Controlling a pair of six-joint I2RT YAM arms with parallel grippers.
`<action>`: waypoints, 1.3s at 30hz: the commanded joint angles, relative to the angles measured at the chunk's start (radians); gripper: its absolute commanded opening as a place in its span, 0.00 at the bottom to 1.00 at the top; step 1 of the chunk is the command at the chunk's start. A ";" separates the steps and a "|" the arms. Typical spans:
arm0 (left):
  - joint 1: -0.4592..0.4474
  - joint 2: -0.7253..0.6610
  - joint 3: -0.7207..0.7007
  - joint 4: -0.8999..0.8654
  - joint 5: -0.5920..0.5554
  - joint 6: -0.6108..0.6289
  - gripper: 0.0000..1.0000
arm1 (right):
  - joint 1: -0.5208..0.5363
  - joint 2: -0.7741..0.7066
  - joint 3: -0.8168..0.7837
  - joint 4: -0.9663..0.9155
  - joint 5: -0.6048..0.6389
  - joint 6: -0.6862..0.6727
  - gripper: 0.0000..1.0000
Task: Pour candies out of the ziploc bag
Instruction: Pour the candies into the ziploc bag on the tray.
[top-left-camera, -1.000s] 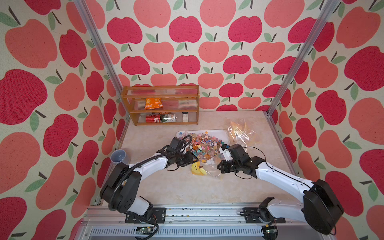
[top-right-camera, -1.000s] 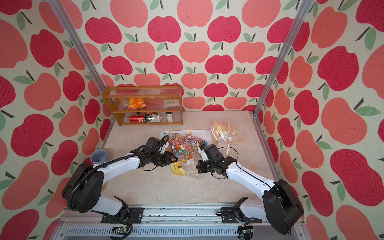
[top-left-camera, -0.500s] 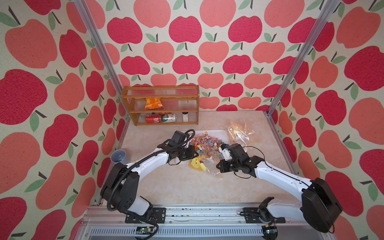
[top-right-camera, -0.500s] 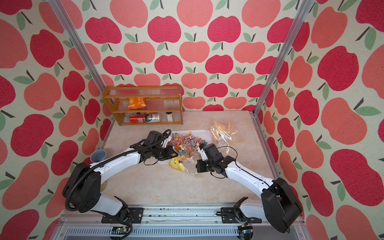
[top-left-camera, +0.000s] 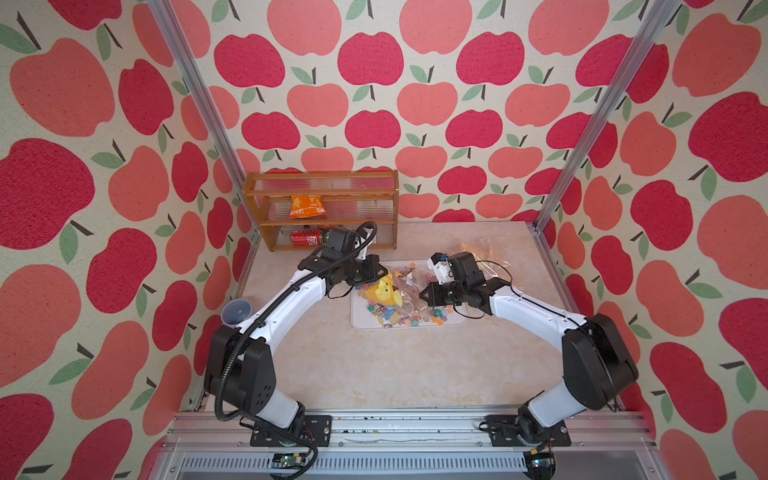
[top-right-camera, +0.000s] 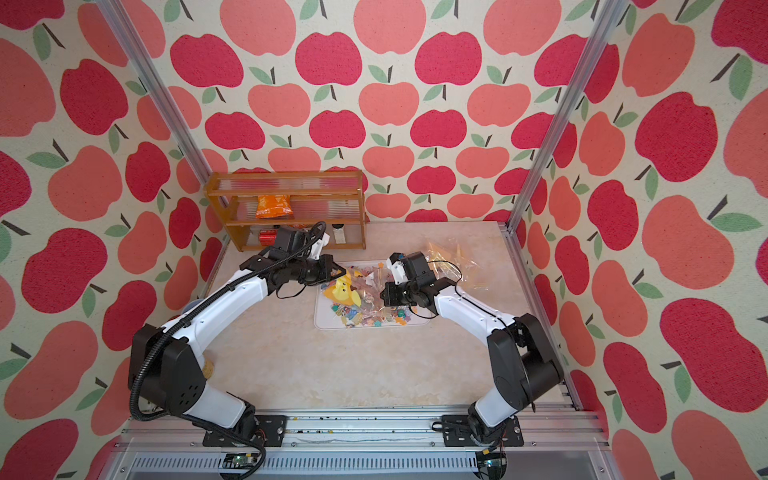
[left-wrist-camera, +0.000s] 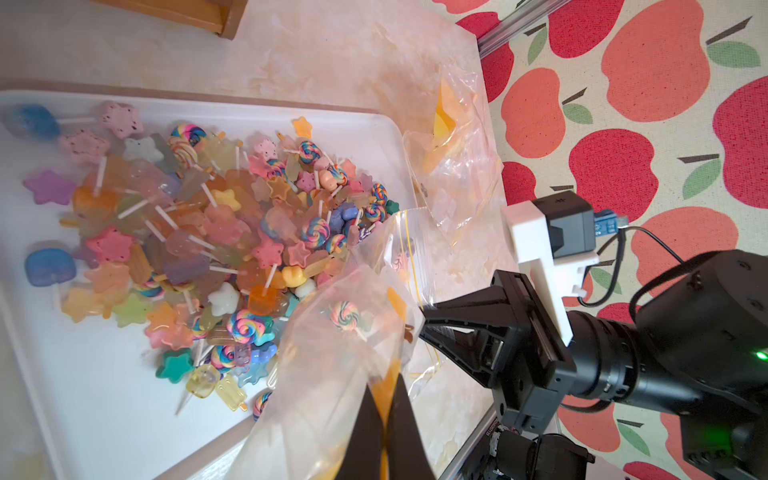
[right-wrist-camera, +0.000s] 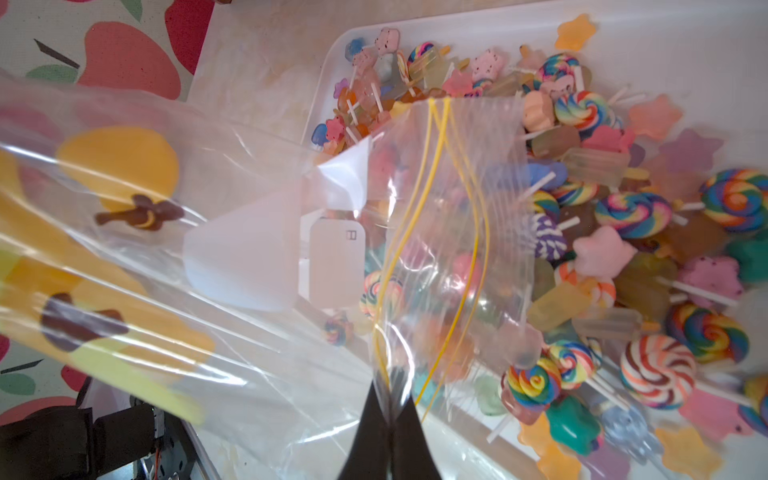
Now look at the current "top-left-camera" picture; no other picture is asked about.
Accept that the ziploc bag of yellow candies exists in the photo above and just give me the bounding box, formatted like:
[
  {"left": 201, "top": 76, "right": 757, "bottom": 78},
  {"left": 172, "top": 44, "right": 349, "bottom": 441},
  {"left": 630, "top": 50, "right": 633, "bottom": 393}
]
[{"left": 357, "top": 263, "right": 436, "bottom": 311}]

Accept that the ziploc bag of colourful candies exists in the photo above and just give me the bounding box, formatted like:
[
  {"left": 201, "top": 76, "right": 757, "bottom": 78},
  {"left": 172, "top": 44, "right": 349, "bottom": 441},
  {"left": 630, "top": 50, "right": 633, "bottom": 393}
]
[{"left": 480, "top": 248, "right": 524, "bottom": 283}]

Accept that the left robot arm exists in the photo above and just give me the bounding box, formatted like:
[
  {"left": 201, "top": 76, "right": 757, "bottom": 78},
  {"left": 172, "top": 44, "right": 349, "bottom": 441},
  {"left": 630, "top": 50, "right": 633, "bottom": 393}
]
[{"left": 205, "top": 221, "right": 388, "bottom": 444}]

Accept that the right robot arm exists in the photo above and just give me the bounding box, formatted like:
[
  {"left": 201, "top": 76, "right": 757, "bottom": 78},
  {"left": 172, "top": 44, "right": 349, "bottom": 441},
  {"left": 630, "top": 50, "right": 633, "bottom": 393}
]
[{"left": 419, "top": 252, "right": 639, "bottom": 446}]

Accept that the orange snack bag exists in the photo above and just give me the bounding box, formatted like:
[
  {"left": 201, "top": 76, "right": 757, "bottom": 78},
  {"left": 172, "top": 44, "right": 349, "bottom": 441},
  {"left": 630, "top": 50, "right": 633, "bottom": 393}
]
[{"left": 289, "top": 195, "right": 327, "bottom": 220}]

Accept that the poured candies pile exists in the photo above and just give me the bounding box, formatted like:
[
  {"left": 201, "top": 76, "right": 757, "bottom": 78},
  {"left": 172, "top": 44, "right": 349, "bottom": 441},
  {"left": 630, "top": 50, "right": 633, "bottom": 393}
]
[{"left": 359, "top": 263, "right": 457, "bottom": 328}]

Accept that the red soda can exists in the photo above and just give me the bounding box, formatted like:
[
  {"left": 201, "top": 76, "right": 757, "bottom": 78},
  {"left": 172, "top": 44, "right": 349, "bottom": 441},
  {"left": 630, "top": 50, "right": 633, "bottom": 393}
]
[{"left": 290, "top": 228, "right": 323, "bottom": 247}]

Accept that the white plastic tray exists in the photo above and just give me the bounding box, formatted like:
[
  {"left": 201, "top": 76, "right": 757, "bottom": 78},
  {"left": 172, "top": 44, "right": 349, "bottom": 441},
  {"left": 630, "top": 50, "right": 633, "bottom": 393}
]
[{"left": 350, "top": 258, "right": 469, "bottom": 331}]

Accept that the wooden shelf rack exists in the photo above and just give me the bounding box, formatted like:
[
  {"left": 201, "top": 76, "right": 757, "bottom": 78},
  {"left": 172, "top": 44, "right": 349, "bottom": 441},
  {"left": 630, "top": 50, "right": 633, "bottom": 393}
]
[{"left": 242, "top": 171, "right": 399, "bottom": 252}]

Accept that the grey blue mug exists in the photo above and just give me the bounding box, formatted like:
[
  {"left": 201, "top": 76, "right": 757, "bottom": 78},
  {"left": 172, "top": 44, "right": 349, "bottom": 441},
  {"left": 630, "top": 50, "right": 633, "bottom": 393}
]
[{"left": 221, "top": 299, "right": 252, "bottom": 327}]

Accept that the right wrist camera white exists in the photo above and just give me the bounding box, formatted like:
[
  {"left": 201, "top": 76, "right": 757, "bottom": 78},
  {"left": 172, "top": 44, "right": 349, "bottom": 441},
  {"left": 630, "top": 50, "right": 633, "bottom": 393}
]
[{"left": 429, "top": 252, "right": 454, "bottom": 285}]

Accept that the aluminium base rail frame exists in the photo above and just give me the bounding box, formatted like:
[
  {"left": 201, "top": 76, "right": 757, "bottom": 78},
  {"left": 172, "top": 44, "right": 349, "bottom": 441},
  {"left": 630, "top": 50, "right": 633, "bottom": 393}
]
[{"left": 146, "top": 407, "right": 672, "bottom": 479}]

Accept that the left aluminium corner post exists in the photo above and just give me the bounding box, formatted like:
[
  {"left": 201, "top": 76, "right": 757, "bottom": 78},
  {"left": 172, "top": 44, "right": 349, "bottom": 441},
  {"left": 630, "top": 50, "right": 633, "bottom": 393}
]
[{"left": 145, "top": 0, "right": 248, "bottom": 181}]

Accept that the aluminium corner post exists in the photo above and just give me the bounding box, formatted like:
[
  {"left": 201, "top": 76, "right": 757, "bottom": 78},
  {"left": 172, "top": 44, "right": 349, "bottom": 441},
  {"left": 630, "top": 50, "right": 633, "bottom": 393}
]
[
  {"left": 532, "top": 0, "right": 685, "bottom": 232},
  {"left": 145, "top": 0, "right": 248, "bottom": 181}
]

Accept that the right aluminium corner post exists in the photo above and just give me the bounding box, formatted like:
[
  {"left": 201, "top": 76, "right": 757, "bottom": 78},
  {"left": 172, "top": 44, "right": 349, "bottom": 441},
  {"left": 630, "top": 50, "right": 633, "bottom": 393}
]
[{"left": 532, "top": 0, "right": 685, "bottom": 232}]

